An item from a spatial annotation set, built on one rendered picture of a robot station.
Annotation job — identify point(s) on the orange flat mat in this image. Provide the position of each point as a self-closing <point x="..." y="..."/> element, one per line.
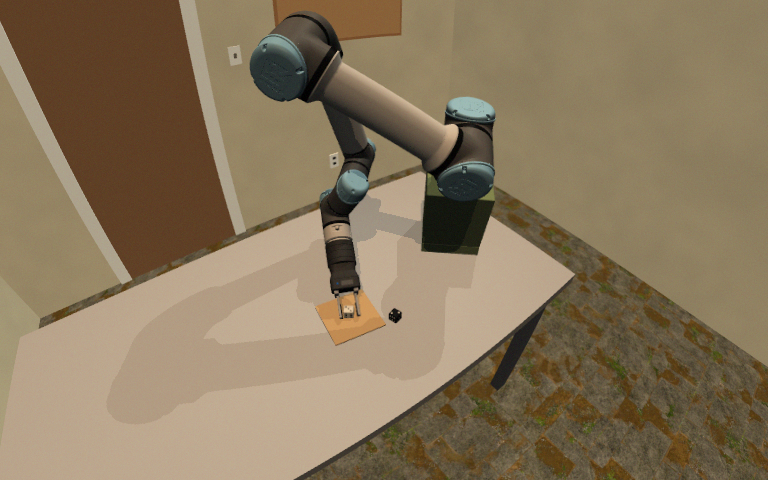
<point x="343" y="330"/>

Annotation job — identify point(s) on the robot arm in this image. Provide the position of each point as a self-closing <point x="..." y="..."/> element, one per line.
<point x="294" y="59"/>

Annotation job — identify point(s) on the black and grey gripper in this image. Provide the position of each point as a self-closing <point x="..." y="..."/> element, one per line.
<point x="341" y="262"/>

